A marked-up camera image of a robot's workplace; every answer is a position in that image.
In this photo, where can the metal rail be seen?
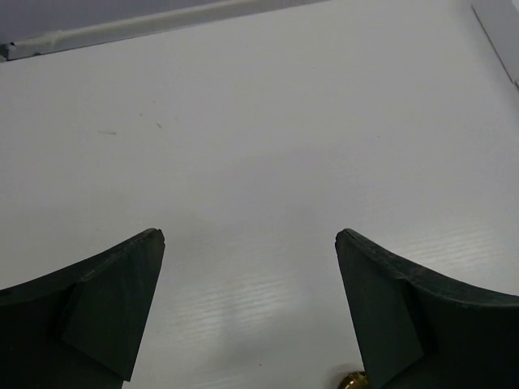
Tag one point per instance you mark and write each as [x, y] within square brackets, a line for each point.
[499, 19]
[33, 28]

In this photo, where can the metal rear rail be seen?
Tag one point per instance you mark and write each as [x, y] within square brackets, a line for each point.
[33, 28]

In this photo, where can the gold spoon teal handle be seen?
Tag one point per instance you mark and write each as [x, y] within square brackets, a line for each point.
[354, 380]

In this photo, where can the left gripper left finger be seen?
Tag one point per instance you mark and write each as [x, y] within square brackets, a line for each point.
[81, 326]

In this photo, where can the metal right rail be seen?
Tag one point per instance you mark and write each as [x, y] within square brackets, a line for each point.
[499, 19]

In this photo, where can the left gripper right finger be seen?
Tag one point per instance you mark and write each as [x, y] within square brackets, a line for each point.
[417, 328]

